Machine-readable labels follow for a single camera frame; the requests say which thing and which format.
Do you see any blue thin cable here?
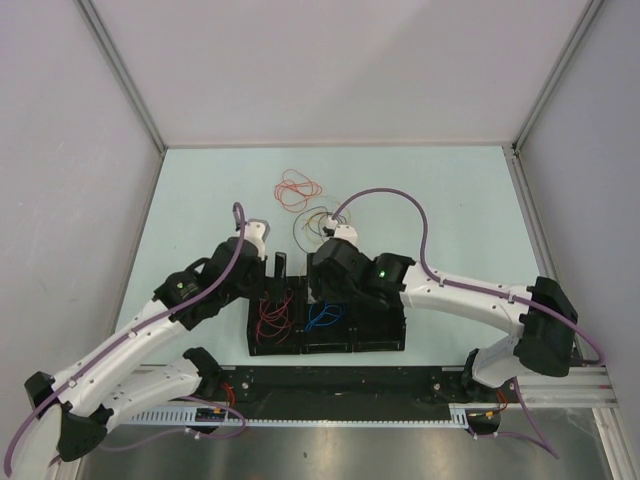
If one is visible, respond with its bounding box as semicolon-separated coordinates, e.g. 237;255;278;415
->
304;300;346;332

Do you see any aluminium side rail right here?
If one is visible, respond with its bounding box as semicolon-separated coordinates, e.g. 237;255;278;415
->
503;147;584;366

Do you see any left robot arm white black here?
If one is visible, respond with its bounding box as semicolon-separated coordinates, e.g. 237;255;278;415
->
25;234;287;462

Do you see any orange thin cable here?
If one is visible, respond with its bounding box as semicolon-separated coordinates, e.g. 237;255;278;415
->
274;168;324;212

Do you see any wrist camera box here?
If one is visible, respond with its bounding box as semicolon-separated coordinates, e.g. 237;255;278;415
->
321;215;358;246
244;219;270;260

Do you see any aluminium frame rail front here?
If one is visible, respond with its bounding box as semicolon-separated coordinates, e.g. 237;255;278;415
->
74;364;616;406

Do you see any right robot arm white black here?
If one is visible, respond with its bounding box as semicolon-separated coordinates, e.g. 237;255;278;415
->
307;238;578;401

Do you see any aluminium corner post right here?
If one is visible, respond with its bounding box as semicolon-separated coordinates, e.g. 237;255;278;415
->
511;0;607;156

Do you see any black three-compartment tray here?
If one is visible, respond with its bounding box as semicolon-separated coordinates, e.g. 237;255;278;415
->
246;276;406;356

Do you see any aluminium corner post left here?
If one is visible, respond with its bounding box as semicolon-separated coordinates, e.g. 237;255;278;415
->
73;0;167;157

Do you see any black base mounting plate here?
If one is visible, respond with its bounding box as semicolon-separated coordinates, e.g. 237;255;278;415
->
195;366;516;422

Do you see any grey slotted cable duct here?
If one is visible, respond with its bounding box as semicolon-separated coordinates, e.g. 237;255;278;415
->
124;406;468;429

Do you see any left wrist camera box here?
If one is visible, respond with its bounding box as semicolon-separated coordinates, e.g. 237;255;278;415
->
244;219;270;260

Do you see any aluminium corner post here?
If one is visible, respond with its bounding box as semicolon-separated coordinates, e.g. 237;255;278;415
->
73;0;167;157
511;0;607;156

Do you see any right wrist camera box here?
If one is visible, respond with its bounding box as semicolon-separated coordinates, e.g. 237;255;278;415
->
321;215;358;246

